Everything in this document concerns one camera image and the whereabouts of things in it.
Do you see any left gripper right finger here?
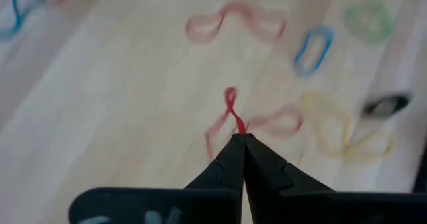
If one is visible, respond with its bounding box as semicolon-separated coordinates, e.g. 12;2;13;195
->
244;133;427;224

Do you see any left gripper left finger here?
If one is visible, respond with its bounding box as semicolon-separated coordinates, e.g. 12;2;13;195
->
69;133;246;224

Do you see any yellow rubber band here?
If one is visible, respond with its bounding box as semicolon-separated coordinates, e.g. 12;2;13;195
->
301;91;353;159
345;123;397;161

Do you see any black wide rubber band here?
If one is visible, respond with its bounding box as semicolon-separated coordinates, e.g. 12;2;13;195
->
361;92;413;119

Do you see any blue rubber band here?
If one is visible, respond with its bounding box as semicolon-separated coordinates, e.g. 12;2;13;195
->
0;0;49;42
292;25;336;79

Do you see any green rubber band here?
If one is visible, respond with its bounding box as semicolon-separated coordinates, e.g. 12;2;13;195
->
344;3;397;45

